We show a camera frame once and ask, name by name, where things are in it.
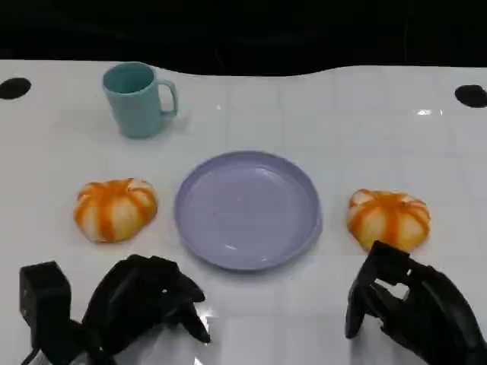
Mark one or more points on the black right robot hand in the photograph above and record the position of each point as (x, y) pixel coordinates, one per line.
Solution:
(430, 308)

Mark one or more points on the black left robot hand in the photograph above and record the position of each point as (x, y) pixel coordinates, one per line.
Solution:
(133, 296)

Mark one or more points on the orange white toy bread roll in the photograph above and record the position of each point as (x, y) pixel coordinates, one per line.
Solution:
(388, 222)
(114, 211)

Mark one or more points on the lilac plate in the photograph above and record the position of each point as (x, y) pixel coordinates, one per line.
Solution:
(247, 211)

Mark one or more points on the pale green mug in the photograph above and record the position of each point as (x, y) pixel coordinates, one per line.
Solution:
(133, 102)

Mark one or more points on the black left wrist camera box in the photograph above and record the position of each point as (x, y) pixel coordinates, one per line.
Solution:
(43, 296)

